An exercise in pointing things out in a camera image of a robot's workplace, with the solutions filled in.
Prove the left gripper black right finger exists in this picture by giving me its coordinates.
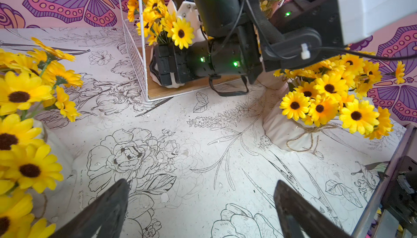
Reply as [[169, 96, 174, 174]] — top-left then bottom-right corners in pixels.
[[274, 180, 349, 238]]

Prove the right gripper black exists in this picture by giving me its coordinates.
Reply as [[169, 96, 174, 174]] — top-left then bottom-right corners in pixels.
[[151, 41, 212, 87]]

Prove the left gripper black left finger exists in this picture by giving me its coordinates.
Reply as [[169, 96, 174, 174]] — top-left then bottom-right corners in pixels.
[[51, 179, 129, 238]]

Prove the sunflower pot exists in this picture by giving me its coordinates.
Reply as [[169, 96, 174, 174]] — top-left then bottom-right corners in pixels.
[[1, 39, 83, 238], [127, 0, 195, 88], [263, 51, 394, 152]]

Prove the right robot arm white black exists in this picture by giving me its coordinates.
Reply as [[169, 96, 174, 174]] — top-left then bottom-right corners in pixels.
[[150, 0, 417, 86]]

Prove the white wire shelf rack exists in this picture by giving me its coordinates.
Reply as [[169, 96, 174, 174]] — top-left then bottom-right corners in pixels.
[[114, 0, 242, 102]]

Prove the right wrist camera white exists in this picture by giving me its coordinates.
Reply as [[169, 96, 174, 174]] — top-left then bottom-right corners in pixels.
[[168, 0, 205, 43]]

